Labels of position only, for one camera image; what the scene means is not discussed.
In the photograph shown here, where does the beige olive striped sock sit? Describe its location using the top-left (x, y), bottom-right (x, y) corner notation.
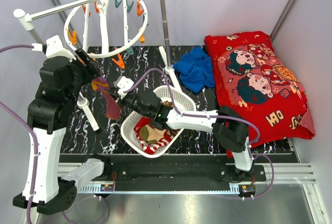
top-left (139, 125), bottom-right (166, 144)

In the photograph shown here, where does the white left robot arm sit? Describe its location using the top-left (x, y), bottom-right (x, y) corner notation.
top-left (12, 48), bottom-right (112, 215)

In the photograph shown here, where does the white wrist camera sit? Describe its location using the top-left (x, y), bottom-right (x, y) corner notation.
top-left (32, 35), bottom-right (76, 62)
top-left (114, 76), bottom-right (134, 99)

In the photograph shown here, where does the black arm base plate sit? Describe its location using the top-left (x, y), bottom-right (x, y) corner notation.
top-left (109, 154), bottom-right (268, 193)

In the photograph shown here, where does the red cartoon print pillow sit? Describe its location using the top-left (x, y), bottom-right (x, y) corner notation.
top-left (204, 31), bottom-right (315, 147)

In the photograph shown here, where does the white round clip hanger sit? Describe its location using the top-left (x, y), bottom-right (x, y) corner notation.
top-left (63, 0), bottom-right (149, 59)

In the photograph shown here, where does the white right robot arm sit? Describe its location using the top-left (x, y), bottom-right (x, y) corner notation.
top-left (115, 86), bottom-right (254, 181)

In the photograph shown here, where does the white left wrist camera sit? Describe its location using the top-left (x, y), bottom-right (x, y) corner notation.
top-left (32, 35), bottom-right (76, 62)

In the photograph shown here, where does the orange plastic clip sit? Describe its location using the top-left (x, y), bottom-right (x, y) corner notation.
top-left (112, 53), bottom-right (125, 69)

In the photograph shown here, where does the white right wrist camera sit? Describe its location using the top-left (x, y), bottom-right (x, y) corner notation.
top-left (114, 76), bottom-right (134, 99)

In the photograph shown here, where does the blue towel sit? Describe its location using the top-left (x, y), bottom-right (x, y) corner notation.
top-left (173, 47), bottom-right (215, 93)

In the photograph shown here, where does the red white santa sock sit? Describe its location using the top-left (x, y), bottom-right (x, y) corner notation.
top-left (138, 132), bottom-right (174, 155)

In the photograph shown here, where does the teal plastic clip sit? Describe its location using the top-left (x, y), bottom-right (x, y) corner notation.
top-left (127, 47), bottom-right (134, 55)

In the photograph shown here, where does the purple striped sock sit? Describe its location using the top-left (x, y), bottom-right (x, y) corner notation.
top-left (91, 76), bottom-right (121, 120)

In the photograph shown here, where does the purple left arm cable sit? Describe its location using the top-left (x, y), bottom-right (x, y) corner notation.
top-left (0, 44), bottom-right (109, 224)

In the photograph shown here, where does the white perforated plastic basket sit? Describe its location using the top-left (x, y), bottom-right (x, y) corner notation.
top-left (120, 86), bottom-right (197, 158)

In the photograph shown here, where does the red white striped sock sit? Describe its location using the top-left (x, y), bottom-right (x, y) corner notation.
top-left (134, 117), bottom-right (150, 141)

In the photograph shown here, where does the white drying rack frame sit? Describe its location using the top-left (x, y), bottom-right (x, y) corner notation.
top-left (12, 0), bottom-right (187, 131)

